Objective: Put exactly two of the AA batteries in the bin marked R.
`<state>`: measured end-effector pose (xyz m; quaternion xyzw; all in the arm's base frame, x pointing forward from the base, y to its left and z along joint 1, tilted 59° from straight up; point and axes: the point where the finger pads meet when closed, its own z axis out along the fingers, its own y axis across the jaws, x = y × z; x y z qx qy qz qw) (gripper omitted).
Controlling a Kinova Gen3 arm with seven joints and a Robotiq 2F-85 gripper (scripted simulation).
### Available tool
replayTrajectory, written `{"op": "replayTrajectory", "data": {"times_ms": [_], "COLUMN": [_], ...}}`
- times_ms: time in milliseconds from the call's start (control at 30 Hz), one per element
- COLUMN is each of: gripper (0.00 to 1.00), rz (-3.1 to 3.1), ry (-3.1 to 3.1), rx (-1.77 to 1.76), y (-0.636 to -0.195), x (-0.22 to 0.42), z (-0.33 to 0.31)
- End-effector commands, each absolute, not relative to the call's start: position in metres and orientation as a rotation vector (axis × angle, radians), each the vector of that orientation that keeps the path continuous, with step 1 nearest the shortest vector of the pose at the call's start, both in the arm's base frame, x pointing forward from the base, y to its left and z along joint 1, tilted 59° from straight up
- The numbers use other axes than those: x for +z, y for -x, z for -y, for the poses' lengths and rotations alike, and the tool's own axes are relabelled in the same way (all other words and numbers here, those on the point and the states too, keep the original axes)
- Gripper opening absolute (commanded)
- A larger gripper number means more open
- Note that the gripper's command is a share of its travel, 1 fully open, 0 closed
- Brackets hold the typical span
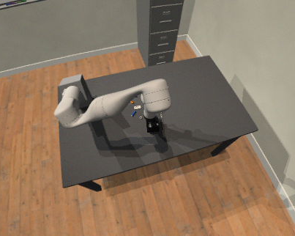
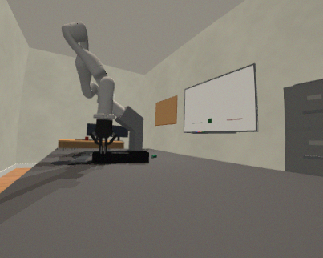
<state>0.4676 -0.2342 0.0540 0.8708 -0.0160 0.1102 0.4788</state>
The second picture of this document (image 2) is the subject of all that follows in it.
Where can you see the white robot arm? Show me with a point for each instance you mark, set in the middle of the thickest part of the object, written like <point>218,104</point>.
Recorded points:
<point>87,65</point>

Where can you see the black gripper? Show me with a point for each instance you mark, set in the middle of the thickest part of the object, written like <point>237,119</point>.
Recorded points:
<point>103,130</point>

